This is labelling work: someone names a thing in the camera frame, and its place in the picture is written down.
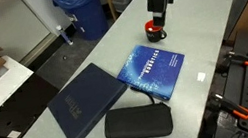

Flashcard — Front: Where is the black mug with red inside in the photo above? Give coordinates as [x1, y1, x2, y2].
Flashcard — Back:
[142, 16, 170, 45]

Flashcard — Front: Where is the bright blue robotics book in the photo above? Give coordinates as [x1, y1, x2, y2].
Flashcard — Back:
[112, 37, 192, 109]

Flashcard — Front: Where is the small white tape piece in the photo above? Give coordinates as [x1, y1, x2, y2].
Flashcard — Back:
[196, 71, 208, 83]

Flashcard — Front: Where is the blue trash can with liner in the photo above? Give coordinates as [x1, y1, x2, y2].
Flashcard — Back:
[47, 0, 112, 48]

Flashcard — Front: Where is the black orange clamp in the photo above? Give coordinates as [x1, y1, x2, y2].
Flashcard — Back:
[206, 87, 248, 126]
[219, 47, 248, 74]

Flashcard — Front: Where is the white bottle with blue label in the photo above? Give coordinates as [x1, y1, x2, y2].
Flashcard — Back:
[55, 23, 74, 48]

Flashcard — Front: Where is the dark navy hardcover book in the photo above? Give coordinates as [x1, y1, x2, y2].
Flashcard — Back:
[41, 57, 137, 138]

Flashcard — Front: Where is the black zippered pouch with strap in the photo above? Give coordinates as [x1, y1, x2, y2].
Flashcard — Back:
[96, 80, 177, 138]

